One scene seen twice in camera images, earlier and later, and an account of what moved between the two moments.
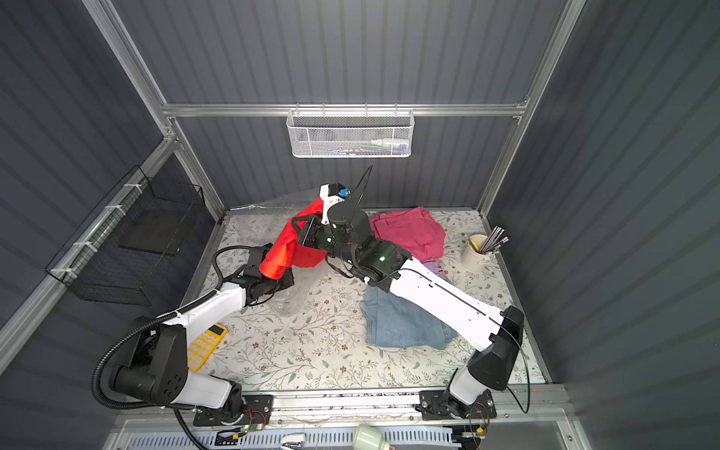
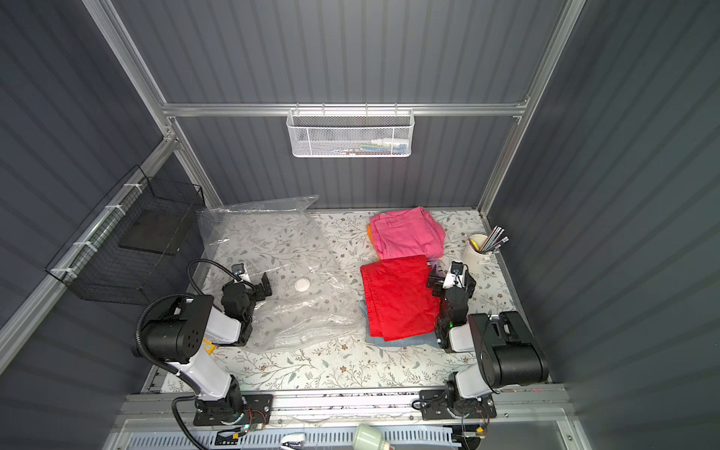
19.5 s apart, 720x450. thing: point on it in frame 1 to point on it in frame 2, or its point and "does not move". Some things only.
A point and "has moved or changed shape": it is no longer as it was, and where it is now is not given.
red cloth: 284,252 to 400,303
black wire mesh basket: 123,251 does not move
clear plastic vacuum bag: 262,223 has moved or changed shape
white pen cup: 474,260 does not move
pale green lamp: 367,438 does not move
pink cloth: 414,229 does not move
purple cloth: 434,265 does not move
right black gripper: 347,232 to 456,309
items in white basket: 379,146 does not move
